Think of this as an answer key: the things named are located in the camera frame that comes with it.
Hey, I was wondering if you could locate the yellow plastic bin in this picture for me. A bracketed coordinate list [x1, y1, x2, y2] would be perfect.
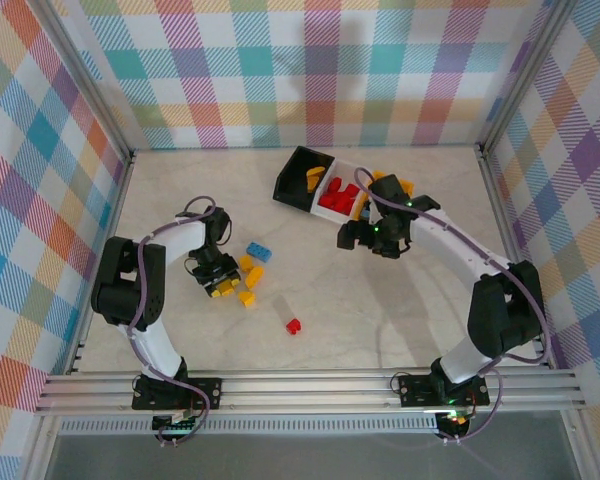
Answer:
[350, 170, 415, 225]

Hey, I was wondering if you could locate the aluminium frame post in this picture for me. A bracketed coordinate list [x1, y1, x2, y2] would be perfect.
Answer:
[477, 0, 581, 156]
[27, 0, 135, 166]

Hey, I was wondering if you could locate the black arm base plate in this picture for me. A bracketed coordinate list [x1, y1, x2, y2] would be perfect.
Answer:
[131, 377, 224, 412]
[397, 372, 491, 409]

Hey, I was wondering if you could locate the aluminium mounting rail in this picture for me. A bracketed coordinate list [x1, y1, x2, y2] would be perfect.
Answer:
[33, 368, 587, 417]

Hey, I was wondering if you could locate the electronics board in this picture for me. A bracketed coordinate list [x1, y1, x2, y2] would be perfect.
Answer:
[437, 402, 474, 435]
[152, 412, 201, 435]

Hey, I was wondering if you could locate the white plastic bin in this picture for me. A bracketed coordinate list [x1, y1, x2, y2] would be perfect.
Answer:
[309, 158, 373, 229]

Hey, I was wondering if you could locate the aluminium table edge rail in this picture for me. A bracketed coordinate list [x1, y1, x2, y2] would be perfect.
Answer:
[64, 152, 137, 376]
[477, 147, 556, 371]

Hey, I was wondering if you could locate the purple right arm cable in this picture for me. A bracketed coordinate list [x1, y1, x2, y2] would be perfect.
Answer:
[353, 167, 551, 444]

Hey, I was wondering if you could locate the colourful plaid backdrop panel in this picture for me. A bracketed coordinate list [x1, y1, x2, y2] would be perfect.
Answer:
[44, 0, 566, 150]
[0, 0, 131, 480]
[482, 0, 600, 480]

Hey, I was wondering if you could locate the black plastic bin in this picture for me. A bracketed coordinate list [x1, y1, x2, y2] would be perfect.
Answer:
[271, 145, 336, 212]

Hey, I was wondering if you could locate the grey slotted cable duct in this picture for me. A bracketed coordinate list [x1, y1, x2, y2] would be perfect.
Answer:
[59, 417, 440, 437]

